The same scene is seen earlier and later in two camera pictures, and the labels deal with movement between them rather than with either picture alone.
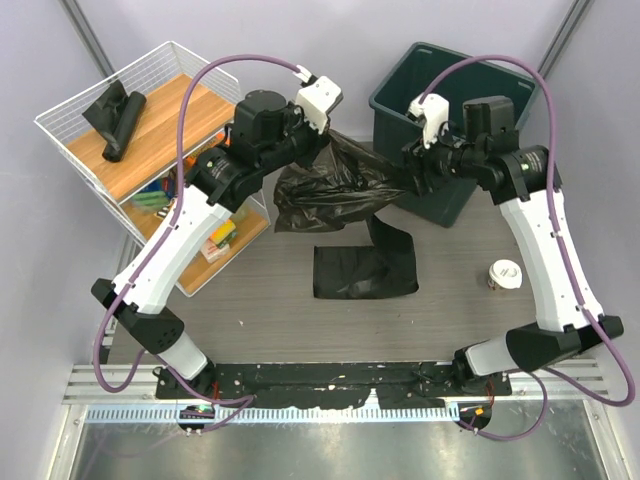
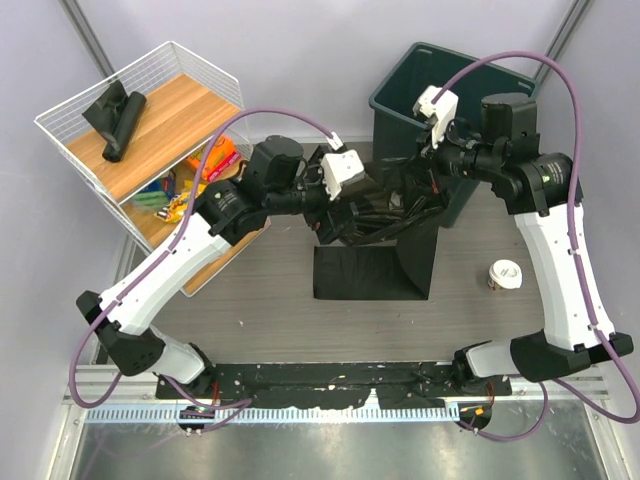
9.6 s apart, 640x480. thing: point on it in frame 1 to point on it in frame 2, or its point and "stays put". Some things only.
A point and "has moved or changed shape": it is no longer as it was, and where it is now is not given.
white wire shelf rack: (123, 136) stays put
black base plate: (397, 385) stays put
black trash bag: (341, 183) has moved or changed shape
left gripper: (318, 142) to (327, 227)
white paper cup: (504, 274) stays put
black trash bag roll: (116, 116) stays put
